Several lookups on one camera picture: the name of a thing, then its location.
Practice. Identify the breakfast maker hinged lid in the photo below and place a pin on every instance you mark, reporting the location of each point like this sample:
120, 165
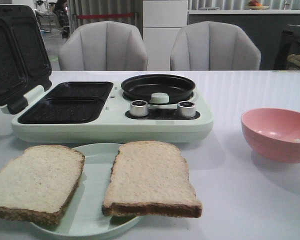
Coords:
24, 61

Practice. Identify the mint green round plate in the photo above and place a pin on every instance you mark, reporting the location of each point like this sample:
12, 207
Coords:
83, 218

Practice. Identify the right grey upholstered chair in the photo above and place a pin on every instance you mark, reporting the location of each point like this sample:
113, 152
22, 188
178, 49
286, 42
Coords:
214, 46

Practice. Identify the white cabinet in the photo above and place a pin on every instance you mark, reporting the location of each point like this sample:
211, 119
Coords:
162, 20

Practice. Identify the grey counter with white top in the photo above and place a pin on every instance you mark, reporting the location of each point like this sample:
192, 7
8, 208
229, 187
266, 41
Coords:
264, 27

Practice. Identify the black round frying pan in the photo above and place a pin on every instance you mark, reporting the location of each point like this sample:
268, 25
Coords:
141, 87

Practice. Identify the left silver control knob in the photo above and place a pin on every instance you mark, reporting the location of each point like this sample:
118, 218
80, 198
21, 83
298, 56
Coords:
139, 108

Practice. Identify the dark appliance at right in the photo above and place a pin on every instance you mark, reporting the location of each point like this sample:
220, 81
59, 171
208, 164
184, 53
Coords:
288, 56

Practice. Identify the left grey upholstered chair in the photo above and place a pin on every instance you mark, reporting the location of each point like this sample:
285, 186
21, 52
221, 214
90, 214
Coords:
104, 46

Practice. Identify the silver control knob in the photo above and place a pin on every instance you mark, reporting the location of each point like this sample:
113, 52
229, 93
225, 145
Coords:
139, 108
186, 109

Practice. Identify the grey upholstered chair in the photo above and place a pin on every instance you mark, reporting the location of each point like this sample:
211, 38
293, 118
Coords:
104, 46
214, 46

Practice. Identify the pink bowl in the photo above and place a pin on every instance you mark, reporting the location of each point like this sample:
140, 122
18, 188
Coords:
270, 133

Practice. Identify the bread slice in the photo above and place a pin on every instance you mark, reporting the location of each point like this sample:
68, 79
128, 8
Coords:
150, 178
38, 185

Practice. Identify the person in background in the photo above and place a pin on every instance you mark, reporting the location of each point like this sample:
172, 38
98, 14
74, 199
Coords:
62, 17

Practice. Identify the right silver control knob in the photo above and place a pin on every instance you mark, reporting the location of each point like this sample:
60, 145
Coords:
186, 109

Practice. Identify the mint green breakfast maker base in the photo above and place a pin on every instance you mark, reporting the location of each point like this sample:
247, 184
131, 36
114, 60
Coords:
98, 112

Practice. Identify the fruit plate on counter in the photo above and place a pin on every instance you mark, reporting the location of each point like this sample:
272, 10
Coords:
255, 5

